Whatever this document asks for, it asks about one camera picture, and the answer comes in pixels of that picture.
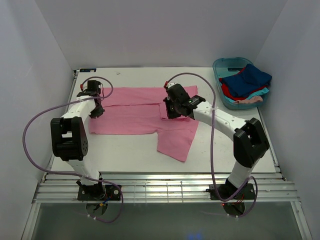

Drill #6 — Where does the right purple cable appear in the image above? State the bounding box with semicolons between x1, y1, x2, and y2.
163;72;259;219

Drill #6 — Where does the dark blue t shirt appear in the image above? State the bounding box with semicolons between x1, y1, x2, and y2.
218;63;273;98

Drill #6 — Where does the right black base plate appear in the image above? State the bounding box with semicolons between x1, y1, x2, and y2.
205;183;256;200

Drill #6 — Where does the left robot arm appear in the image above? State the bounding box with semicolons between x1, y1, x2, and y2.
50;80;105;187

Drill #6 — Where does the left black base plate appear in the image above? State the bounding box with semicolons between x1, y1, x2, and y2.
76;184;121;201

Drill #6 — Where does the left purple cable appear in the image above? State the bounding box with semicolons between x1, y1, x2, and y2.
22;76;124;224

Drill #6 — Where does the pink t shirt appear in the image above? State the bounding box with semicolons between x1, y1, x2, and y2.
88;87;199;162

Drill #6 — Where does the light pink garment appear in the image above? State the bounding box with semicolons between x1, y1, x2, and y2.
234;96;263;104

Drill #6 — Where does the turquoise garment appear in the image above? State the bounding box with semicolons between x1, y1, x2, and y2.
247;87;270;100

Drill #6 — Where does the purple cable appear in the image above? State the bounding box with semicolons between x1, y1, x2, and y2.
163;72;259;219
22;76;124;224

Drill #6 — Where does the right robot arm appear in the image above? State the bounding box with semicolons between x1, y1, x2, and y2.
163;83;270;202

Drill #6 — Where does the blue label sticker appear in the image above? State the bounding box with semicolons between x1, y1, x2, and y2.
79;68;97;73

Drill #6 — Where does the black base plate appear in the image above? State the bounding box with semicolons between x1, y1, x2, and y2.
76;184;121;201
205;183;256;200

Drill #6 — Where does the teal plastic laundry basket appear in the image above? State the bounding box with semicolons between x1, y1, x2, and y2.
212;57;272;110

